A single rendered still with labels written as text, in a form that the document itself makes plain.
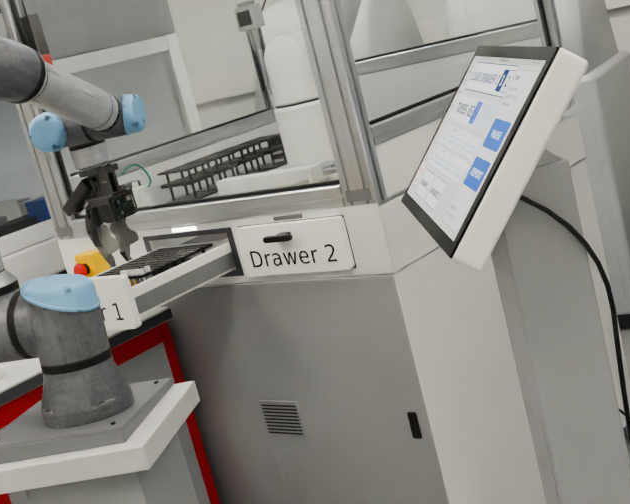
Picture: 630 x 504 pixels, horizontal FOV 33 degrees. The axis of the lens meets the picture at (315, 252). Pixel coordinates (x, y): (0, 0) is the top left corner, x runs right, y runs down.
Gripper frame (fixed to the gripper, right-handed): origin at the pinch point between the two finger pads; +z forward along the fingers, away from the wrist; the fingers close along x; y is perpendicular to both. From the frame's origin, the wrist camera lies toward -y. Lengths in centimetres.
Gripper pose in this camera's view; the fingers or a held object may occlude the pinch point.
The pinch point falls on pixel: (116, 258)
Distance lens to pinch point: 227.5
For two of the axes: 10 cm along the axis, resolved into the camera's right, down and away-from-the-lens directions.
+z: 2.6, 9.4, 2.2
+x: 5.8, -3.3, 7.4
